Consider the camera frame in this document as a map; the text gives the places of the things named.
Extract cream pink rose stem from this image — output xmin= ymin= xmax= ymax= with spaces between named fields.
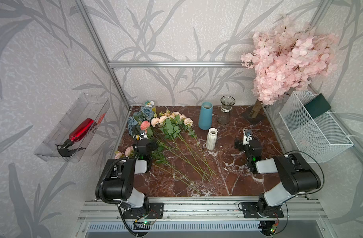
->
xmin=151 ymin=110 xmax=214 ymax=181

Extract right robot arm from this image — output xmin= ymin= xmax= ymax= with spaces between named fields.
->
xmin=234 ymin=139 xmax=324 ymax=214

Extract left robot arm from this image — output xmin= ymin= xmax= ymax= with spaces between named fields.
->
xmin=95 ymin=138 xmax=158 ymax=213

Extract blue hydrangea flowers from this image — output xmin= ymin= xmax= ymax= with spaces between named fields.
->
xmin=127 ymin=106 xmax=155 ymax=136

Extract white ribbed vase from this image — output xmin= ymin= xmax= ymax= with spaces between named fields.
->
xmin=206 ymin=128 xmax=218 ymax=150

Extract clear glass vase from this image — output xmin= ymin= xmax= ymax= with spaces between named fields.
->
xmin=217 ymin=96 xmax=236 ymax=125

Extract teal ceramic vase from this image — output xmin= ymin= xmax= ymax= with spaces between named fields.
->
xmin=198 ymin=102 xmax=213 ymax=130

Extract pink rose bunch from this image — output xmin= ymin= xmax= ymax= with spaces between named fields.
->
xmin=115 ymin=121 xmax=151 ymax=159

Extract tree stand base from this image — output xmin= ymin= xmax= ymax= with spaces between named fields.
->
xmin=241 ymin=100 xmax=265 ymax=125

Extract dark green card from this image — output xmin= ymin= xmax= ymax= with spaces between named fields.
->
xmin=304 ymin=94 xmax=331 ymax=119

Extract red spray bottle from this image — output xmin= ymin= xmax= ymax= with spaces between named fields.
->
xmin=56 ymin=114 xmax=106 ymax=157

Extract pink cherry blossom tree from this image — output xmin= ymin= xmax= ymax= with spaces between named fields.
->
xmin=241 ymin=16 xmax=338 ymax=105

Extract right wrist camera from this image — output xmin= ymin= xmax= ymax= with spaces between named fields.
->
xmin=243 ymin=129 xmax=253 ymax=145

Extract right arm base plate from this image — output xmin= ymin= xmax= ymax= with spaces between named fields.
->
xmin=238 ymin=202 xmax=285 ymax=219

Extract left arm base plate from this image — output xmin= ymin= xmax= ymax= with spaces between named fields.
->
xmin=123 ymin=202 xmax=164 ymax=219

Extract white wire mesh basket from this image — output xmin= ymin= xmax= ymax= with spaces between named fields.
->
xmin=279 ymin=91 xmax=354 ymax=163

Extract aluminium front rail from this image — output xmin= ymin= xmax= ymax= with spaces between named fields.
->
xmin=77 ymin=196 xmax=328 ymax=222

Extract clear plastic wall bin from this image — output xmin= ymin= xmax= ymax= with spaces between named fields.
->
xmin=34 ymin=93 xmax=111 ymax=163

